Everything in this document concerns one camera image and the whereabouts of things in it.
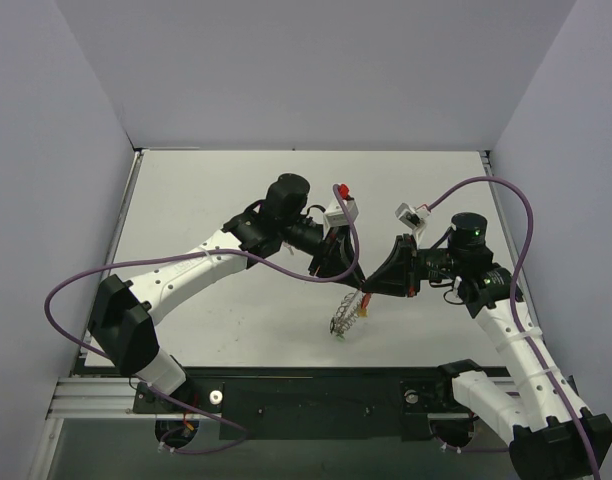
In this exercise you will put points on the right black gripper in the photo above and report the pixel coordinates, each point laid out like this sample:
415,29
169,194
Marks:
411,267

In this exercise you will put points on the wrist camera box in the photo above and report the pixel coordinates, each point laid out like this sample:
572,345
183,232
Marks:
415,219
340,212

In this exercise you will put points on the metal keyring disc with rings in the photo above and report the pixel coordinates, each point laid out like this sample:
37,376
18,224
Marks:
346,313

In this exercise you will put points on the red tag key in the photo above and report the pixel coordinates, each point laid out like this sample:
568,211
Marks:
365,300

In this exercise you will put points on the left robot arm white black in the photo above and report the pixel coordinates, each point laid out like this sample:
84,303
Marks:
125,313

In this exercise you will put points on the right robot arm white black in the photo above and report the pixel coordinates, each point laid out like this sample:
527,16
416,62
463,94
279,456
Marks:
549,430

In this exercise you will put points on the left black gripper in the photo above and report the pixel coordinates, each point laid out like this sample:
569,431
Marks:
328,252

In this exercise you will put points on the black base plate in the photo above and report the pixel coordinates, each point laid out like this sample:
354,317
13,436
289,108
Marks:
309,424

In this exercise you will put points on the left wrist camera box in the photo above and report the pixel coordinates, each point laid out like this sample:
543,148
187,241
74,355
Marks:
340,212

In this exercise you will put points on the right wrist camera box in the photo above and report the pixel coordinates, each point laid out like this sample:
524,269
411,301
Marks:
415,219

